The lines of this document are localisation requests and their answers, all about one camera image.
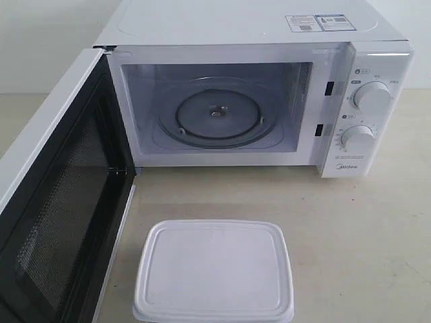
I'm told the lower white control knob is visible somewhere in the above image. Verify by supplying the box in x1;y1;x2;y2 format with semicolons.
341;125;375;149

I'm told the white plastic lidded container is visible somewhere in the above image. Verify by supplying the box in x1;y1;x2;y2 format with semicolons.
133;219;294;322

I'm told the upper white control knob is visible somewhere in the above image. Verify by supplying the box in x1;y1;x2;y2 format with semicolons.
353;81;392;114

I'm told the blue label sticker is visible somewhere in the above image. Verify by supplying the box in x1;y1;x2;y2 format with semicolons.
314;14;356;32

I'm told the white label sticker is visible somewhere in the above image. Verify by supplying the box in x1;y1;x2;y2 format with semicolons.
286;15;322;32

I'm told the white microwave door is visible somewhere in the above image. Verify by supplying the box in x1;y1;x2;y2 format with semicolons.
1;48;135;322

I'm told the white control knob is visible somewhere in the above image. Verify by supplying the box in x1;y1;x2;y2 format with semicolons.
353;81;392;114
341;125;375;149

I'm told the white microwave oven body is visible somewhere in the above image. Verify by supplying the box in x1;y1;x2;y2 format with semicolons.
94;1;414;178

